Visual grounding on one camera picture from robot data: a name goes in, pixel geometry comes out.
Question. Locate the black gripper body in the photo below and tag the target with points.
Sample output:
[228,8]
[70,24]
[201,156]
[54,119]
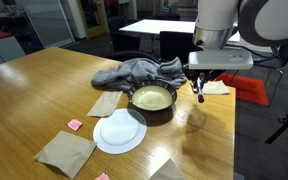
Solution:
[204,75]

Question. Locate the purple marker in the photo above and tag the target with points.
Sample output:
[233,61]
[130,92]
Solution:
[200,93]

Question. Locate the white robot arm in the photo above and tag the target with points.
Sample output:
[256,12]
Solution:
[259,22]

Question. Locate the brown napkin beside bowl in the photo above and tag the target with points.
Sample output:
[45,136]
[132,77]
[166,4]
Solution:
[106,104]

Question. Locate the white napkin behind gripper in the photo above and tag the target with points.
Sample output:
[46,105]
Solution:
[215,88]

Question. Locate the red floor mat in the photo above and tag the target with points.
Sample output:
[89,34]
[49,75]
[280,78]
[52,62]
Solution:
[247,89]

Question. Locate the white background table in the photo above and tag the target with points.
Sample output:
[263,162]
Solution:
[149,26]

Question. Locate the grey hooded sweatshirt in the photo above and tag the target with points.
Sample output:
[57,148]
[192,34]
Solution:
[136,70]

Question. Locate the white round plate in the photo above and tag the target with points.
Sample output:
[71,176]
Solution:
[121,132]

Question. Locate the brown napkin at bottom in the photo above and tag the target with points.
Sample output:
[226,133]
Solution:
[168,171]

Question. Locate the pink sticky note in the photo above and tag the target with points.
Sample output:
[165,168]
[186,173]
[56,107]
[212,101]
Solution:
[74,124]
[103,176]

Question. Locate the pink sticky note bottom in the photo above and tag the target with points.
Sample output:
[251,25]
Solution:
[103,176]

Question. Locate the brown napkin on plate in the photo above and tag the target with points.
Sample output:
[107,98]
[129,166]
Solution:
[67,152]

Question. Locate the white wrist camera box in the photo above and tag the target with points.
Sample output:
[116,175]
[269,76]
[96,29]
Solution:
[220,60]

